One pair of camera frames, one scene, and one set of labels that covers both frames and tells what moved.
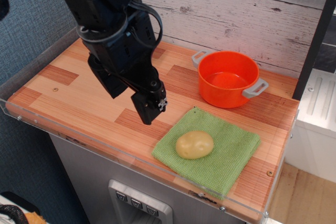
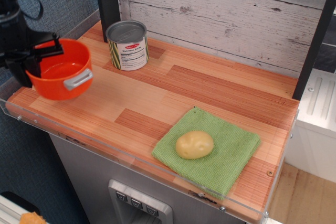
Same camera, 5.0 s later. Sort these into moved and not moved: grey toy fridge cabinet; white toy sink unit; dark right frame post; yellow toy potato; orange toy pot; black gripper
Moved: black gripper; orange toy pot
Not moved: yellow toy potato; white toy sink unit; grey toy fridge cabinet; dark right frame post
